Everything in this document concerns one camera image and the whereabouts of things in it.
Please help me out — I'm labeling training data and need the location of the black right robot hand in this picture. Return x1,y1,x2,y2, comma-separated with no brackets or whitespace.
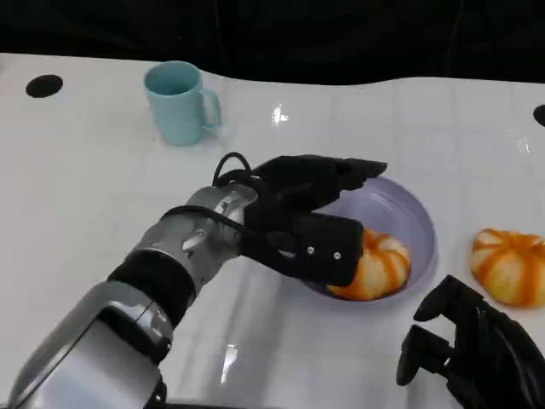
395,274,545,409

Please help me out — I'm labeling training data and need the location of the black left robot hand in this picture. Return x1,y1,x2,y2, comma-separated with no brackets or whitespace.
250,153,388,213

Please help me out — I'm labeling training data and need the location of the orange white toy bread roll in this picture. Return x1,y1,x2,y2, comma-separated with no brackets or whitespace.
470,228,545,308
326,228,412,302

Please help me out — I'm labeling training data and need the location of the lilac plate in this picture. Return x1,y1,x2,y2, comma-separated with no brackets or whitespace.
297,176,438,302

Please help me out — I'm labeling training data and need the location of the pale green mug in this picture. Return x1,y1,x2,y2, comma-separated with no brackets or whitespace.
142,60,222,147

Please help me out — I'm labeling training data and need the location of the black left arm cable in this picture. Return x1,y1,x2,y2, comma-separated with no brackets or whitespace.
163,152,267,234

